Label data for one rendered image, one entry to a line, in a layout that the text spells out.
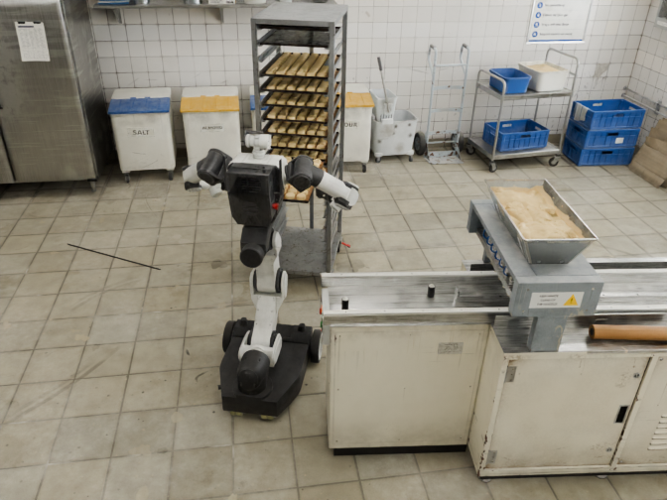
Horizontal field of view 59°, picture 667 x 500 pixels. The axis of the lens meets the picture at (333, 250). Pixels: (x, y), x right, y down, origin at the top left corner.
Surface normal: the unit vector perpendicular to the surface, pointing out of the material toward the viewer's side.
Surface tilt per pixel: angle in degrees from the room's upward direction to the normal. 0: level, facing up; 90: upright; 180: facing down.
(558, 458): 90
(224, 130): 91
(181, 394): 0
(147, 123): 91
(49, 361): 0
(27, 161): 91
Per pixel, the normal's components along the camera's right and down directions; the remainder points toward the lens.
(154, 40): 0.15, 0.51
